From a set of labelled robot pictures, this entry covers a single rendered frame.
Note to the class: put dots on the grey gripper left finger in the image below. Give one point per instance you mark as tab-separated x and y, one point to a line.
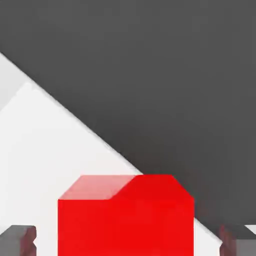
16	242

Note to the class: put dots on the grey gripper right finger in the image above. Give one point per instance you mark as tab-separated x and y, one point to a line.
240	245

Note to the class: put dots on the small red cube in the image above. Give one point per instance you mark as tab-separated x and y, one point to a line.
126	220

